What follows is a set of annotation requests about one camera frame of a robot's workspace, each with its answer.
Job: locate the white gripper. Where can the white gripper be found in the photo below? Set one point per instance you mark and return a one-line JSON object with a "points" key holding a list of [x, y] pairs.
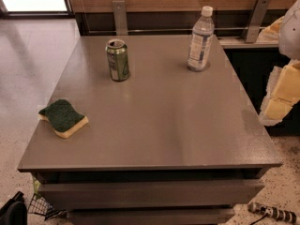
{"points": [[291, 35]]}

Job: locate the green and yellow sponge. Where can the green and yellow sponge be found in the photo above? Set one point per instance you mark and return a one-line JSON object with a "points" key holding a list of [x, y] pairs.
{"points": [[63, 118]]}

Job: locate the clear plastic water bottle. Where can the clear plastic water bottle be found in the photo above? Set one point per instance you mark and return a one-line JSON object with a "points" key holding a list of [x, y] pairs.
{"points": [[202, 35]]}

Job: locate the grey drawer cabinet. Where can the grey drawer cabinet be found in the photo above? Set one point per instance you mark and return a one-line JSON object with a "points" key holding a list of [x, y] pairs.
{"points": [[167, 146]]}

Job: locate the black and white striped tool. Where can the black and white striped tool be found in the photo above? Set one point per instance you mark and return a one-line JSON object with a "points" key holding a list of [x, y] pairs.
{"points": [[272, 212]]}

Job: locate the green soda can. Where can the green soda can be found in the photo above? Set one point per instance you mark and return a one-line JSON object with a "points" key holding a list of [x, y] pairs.
{"points": [[117, 56]]}

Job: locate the black bag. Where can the black bag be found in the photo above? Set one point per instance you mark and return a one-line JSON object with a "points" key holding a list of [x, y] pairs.
{"points": [[14, 211]]}

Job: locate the right grey metal bracket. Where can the right grey metal bracket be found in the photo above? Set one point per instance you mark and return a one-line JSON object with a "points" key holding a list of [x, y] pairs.
{"points": [[251, 32]]}

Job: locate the grey metal bracket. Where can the grey metal bracket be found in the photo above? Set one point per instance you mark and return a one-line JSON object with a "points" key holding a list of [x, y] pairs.
{"points": [[251, 32], [120, 17]]}

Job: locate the wooden counter with rail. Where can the wooden counter with rail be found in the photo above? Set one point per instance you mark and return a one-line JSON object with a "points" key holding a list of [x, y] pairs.
{"points": [[149, 17]]}

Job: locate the left grey metal bracket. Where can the left grey metal bracket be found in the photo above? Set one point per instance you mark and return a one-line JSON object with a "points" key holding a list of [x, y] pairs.
{"points": [[120, 17]]}

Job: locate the black wire basket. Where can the black wire basket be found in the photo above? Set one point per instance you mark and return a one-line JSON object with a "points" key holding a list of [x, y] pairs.
{"points": [[39, 206]]}

